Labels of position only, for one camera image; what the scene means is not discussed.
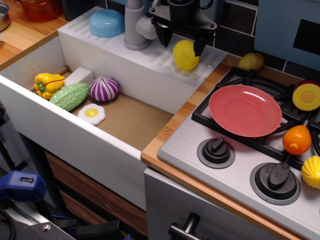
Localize black stove grate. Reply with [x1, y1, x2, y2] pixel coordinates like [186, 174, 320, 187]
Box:
[191, 67, 320, 170]

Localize orange toy fruit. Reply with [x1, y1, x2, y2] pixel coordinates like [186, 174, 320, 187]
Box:
[282, 125, 312, 155]

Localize toy fried egg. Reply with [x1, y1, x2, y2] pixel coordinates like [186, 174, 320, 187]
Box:
[77, 103, 106, 126]

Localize steel pot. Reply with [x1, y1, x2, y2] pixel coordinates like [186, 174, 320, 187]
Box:
[0, 1, 11, 32]

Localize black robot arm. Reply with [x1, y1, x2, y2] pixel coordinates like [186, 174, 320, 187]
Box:
[149, 0, 218, 57]

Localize green toy bitter gourd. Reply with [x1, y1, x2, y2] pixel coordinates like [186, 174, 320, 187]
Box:
[49, 82, 90, 112]

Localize pink plastic plate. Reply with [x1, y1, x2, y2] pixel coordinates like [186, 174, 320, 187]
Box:
[208, 85, 283, 138]

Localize purple white toy onion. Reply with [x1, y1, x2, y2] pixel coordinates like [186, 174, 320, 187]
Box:
[89, 76, 119, 102]

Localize black stove knob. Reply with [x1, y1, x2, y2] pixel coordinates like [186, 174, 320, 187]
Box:
[197, 137, 235, 169]
[250, 162, 301, 206]

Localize white foam block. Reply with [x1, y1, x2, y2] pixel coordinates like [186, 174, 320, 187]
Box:
[64, 66, 95, 86]

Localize yellow toy lemon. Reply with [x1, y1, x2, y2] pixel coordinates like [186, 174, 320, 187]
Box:
[172, 39, 200, 71]

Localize yellow toy potato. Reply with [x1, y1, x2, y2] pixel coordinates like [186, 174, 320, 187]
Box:
[238, 52, 265, 71]

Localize halved toy peach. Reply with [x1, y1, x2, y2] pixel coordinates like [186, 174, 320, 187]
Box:
[292, 80, 320, 112]

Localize yellow toy bell pepper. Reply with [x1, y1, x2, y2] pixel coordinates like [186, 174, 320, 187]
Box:
[34, 73, 66, 100]

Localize blue clamp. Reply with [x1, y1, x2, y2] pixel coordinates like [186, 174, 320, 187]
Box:
[0, 170, 47, 204]

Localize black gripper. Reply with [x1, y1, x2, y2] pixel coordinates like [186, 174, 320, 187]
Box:
[149, 0, 217, 57]

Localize right black stove knob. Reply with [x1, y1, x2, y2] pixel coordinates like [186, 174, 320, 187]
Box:
[250, 162, 301, 206]

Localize grey toy stove top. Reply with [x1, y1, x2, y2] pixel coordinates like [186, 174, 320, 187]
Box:
[158, 67, 320, 240]

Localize yellow toy corn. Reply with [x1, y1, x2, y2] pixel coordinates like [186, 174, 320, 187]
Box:
[301, 156, 320, 190]

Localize grey toy faucet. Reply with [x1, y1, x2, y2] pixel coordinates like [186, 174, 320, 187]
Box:
[124, 0, 158, 51]

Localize black clamp handle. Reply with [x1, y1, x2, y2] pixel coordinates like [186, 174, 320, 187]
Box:
[73, 220, 124, 240]

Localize metal oven door handle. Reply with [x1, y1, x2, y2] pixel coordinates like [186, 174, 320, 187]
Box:
[168, 213, 201, 240]

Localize left black stove knob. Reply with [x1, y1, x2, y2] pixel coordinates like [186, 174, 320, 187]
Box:
[197, 137, 235, 169]

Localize white toy sink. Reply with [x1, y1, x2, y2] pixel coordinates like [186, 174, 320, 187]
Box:
[0, 7, 226, 210]

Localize blue plastic bowl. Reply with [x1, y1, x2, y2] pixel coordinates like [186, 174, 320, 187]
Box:
[89, 9, 125, 38]

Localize orange glass container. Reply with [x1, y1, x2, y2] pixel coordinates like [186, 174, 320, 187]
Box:
[18, 0, 63, 22]

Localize grey metal bracket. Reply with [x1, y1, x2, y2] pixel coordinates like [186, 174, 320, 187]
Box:
[0, 203, 73, 240]

